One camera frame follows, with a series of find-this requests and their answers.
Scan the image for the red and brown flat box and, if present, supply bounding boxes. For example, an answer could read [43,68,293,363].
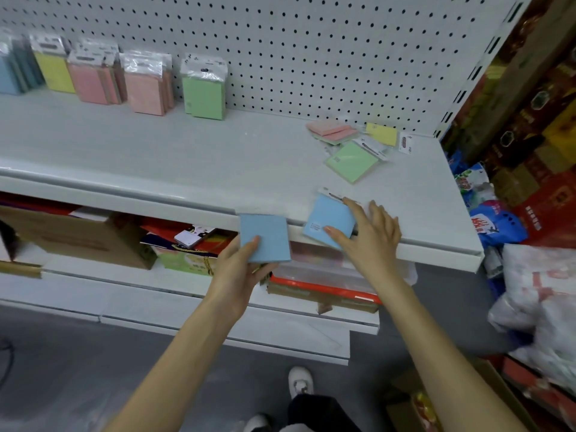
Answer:
[265,274,383,315]

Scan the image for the brown cardboard box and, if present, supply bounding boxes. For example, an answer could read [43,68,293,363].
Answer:
[0,204,157,271]

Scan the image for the person's left forearm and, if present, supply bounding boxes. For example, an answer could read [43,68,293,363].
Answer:
[103,288,254,432]

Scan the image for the yellow sticky note packet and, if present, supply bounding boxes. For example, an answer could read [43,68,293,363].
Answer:
[29,33,77,94]

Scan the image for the loose pink sticky note pad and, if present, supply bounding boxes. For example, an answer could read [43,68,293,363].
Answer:
[306,119,359,146]

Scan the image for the small white label card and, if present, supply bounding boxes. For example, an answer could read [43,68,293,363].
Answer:
[398,131,422,156]

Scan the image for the white slotted shelf upright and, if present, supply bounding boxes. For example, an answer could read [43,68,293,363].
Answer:
[433,0,536,141]

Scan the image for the person's left hand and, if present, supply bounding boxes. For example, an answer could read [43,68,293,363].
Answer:
[206,235,280,312]

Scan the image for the person's right forearm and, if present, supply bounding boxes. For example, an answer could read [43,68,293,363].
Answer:
[377,272,528,432]

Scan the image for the white pegboard back panel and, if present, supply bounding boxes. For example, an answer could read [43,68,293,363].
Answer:
[0,0,518,139]

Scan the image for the white plastic bag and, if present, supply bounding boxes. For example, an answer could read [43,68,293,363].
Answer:
[487,244,576,394]

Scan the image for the pink sticky note packets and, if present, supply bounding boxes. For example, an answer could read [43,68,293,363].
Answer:
[67,39,128,106]
[120,50,176,117]

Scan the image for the white lower shelf board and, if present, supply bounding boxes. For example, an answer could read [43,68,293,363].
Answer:
[0,254,381,367]

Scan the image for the clear plastic container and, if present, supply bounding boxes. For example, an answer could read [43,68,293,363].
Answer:
[269,242,418,296]

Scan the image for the loose yellow sticky note pad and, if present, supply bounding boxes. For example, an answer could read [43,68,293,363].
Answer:
[365,122,400,147]

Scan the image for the blue sticky note pad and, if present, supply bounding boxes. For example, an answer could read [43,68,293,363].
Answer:
[239,214,291,264]

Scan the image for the green sticky note packet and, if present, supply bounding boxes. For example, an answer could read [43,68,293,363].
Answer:
[180,53,229,121]

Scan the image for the person's white shoe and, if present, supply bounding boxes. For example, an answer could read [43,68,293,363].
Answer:
[242,413,272,432]
[287,366,315,399]

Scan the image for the white and green printed bag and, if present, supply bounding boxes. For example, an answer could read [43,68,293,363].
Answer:
[454,163,496,209]

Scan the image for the small white case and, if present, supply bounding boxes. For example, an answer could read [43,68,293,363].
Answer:
[174,226,217,249]

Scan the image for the person's black trousers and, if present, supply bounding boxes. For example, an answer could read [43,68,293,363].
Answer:
[279,394,362,432]

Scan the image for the open cardboard box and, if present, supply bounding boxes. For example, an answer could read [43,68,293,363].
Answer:
[385,357,543,432]

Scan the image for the white shelf board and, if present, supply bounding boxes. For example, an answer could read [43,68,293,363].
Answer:
[0,254,381,367]
[0,87,485,273]

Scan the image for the person's right hand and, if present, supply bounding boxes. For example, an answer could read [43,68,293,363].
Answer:
[323,197,409,291]

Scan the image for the green printed box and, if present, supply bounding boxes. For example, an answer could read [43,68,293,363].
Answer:
[152,245,226,278]

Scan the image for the row of blue note packets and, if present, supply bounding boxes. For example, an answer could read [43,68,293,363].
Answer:
[0,29,46,96]

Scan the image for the blue sticky note packet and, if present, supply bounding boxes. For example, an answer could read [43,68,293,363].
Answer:
[302,188,359,251]

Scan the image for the blue printed bag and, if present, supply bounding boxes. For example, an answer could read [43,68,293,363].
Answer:
[469,200,529,249]

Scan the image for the green note packet with hanger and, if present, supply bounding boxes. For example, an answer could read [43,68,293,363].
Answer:
[324,136,389,184]

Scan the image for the stack of red gift boxes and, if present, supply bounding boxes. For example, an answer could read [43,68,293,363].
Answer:
[443,0,576,248]

